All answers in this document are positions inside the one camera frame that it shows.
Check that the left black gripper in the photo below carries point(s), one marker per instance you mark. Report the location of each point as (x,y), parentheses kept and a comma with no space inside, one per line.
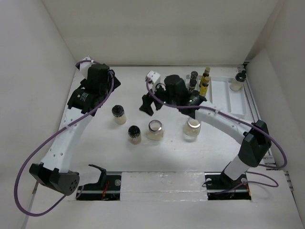
(110,83)

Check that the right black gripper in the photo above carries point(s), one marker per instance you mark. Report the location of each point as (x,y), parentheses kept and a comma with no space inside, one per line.
(146,107)

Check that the black-cap jar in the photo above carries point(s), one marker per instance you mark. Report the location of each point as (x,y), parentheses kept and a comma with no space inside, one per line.
(134,134)
(238,81)
(119,114)

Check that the black-cap jar front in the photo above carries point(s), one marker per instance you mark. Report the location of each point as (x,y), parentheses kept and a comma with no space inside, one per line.
(134,134)

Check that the small spice bottle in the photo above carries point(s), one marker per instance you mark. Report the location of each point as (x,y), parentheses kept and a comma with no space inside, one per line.
(195,93)
(194,75)
(192,85)

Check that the glass jar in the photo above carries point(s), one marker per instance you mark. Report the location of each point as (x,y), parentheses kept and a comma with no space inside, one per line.
(191,129)
(155,131)

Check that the yellow-label bottle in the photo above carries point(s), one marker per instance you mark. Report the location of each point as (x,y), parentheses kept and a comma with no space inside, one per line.
(204,86)
(205,74)

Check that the black-cap jar back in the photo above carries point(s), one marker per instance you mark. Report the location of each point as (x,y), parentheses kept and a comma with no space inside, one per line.
(238,81)

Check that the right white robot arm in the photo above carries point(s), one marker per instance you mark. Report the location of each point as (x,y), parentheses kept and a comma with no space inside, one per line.
(252,137)

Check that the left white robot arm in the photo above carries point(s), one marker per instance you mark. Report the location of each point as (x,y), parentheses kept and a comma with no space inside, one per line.
(54,169)

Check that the white divided organizer tray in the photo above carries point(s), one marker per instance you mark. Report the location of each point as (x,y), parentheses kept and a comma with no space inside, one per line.
(220,94)

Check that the white foam block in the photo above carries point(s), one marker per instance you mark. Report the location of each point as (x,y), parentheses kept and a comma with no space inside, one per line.
(163,186)

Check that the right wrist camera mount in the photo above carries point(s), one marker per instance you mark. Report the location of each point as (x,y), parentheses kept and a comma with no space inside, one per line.
(153,78)

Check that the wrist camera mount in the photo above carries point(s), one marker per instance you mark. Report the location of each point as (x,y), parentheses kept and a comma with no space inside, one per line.
(153,78)
(84,65)

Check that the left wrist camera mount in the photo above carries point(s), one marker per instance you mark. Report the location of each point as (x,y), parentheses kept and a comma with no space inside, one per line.
(84,65)

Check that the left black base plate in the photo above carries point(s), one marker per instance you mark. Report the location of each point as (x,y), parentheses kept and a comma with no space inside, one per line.
(109,191)

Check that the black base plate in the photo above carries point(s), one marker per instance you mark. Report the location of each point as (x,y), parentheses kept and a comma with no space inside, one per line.
(109,191)
(218,190)

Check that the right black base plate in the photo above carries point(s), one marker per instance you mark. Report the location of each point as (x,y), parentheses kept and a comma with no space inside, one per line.
(218,190)

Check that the aluminium rail right side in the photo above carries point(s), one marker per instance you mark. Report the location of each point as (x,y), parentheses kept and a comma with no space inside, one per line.
(268,160)

